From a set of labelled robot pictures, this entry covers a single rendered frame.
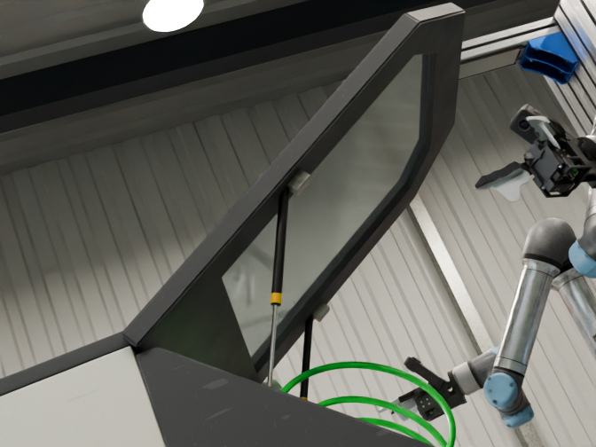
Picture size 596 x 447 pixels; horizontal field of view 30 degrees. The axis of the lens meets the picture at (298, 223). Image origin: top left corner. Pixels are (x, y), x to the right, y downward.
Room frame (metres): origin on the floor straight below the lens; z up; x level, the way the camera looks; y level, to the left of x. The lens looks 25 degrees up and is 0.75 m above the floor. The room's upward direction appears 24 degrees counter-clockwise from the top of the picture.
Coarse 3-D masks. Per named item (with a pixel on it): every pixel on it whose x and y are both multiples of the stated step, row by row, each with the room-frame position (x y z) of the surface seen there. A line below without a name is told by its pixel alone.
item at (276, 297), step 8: (288, 192) 1.78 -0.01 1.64; (280, 200) 1.78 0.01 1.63; (288, 200) 1.79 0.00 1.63; (280, 208) 1.78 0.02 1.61; (280, 216) 1.78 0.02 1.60; (280, 224) 1.78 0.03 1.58; (280, 232) 1.78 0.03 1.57; (280, 240) 1.78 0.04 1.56; (280, 248) 1.78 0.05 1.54; (280, 256) 1.78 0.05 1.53; (280, 264) 1.78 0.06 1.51; (280, 272) 1.78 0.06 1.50; (272, 280) 1.78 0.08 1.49; (280, 280) 1.78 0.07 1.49; (272, 288) 1.78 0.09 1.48; (280, 288) 1.78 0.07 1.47; (272, 296) 1.78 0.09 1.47; (280, 296) 1.78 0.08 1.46; (272, 304) 1.78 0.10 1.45; (280, 304) 1.79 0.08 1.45; (272, 320) 1.78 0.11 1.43; (272, 328) 1.78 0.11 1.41; (272, 336) 1.78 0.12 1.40; (272, 344) 1.78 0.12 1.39; (272, 352) 1.78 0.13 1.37; (272, 360) 1.78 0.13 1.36; (272, 368) 1.78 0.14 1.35
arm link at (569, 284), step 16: (560, 272) 2.60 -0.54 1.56; (576, 272) 2.61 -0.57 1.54; (560, 288) 2.64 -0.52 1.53; (576, 288) 2.61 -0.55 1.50; (592, 288) 2.62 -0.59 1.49; (576, 304) 2.62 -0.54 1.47; (592, 304) 2.61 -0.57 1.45; (576, 320) 2.64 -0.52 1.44; (592, 320) 2.61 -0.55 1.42; (592, 336) 2.62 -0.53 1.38; (592, 352) 2.64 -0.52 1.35
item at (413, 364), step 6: (408, 360) 2.69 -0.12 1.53; (414, 360) 2.69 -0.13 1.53; (408, 366) 2.70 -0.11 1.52; (414, 366) 2.70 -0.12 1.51; (420, 366) 2.69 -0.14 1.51; (420, 372) 2.70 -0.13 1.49; (426, 372) 2.70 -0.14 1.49; (432, 372) 2.69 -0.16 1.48; (426, 378) 2.70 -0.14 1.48; (432, 378) 2.70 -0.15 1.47; (438, 378) 2.70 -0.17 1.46; (438, 384) 2.70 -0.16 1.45
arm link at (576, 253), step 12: (588, 204) 1.89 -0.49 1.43; (588, 216) 1.87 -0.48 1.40; (588, 228) 1.85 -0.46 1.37; (576, 240) 1.86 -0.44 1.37; (588, 240) 1.84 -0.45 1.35; (576, 252) 1.86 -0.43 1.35; (588, 252) 1.84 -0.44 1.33; (576, 264) 1.87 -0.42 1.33; (588, 264) 1.86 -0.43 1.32; (588, 276) 1.88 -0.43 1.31
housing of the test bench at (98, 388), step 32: (96, 352) 1.72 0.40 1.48; (128, 352) 1.73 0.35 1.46; (0, 384) 1.71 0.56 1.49; (32, 384) 1.71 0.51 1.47; (64, 384) 1.72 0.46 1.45; (96, 384) 1.72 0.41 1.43; (128, 384) 1.73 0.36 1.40; (0, 416) 1.71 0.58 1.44; (32, 416) 1.71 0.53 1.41; (64, 416) 1.71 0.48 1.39; (96, 416) 1.72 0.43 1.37; (128, 416) 1.72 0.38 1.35
